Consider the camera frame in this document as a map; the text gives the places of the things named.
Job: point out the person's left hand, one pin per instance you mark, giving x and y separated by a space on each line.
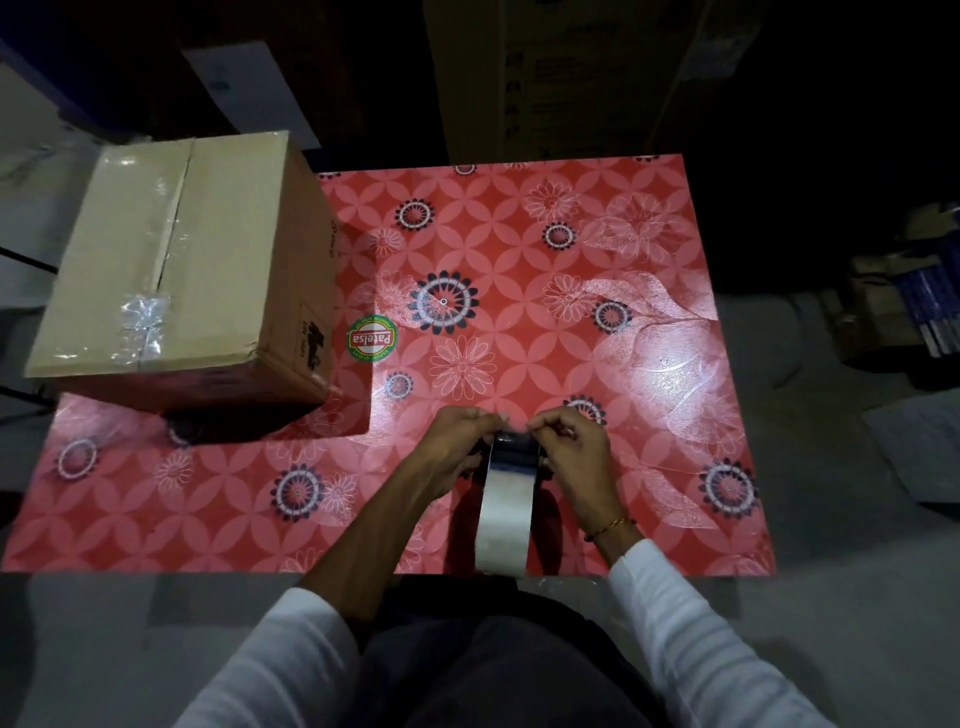
448 442

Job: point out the person's right hand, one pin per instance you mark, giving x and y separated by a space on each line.
581 465

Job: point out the person's left thumb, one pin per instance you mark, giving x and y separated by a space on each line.
484 420

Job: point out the person's right thumb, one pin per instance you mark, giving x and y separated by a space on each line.
544 425

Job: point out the clear packing tape roll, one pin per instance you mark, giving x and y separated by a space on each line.
506 502

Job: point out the person's left forearm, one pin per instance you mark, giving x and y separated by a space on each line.
315 600

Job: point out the person's right forearm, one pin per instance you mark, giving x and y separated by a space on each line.
675 622

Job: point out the red floral tablecloth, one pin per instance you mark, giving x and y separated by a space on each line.
525 300

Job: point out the round green red sticker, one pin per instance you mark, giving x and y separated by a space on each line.
371 338

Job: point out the person's dark trousers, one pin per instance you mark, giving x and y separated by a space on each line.
487 660

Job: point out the taped brown cardboard box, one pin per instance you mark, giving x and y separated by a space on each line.
187 270

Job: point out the large dark cardboard carton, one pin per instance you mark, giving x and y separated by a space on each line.
577 75

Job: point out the grey floor mat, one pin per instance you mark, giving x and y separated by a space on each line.
919 442

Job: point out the pile of boxes and books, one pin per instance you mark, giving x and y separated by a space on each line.
904 292

